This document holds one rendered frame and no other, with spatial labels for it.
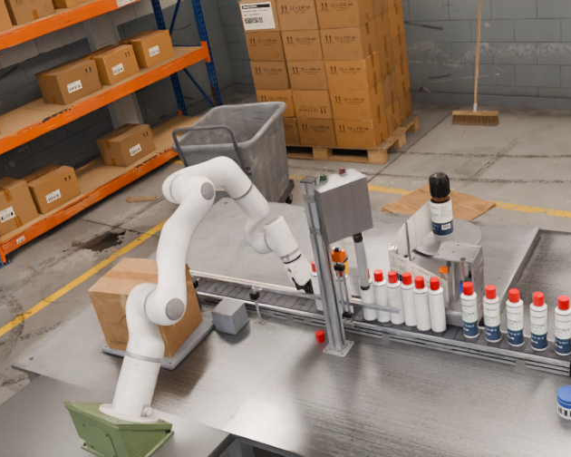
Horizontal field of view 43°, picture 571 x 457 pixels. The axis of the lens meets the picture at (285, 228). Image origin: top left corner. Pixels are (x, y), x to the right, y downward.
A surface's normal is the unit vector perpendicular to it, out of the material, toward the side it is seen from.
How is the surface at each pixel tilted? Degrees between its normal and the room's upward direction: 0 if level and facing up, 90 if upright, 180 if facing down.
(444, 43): 90
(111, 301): 90
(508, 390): 0
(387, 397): 0
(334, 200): 90
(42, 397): 0
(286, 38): 90
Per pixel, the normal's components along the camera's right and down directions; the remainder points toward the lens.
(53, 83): -0.60, 0.45
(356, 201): 0.40, 0.36
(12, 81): 0.79, 0.15
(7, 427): -0.18, -0.87
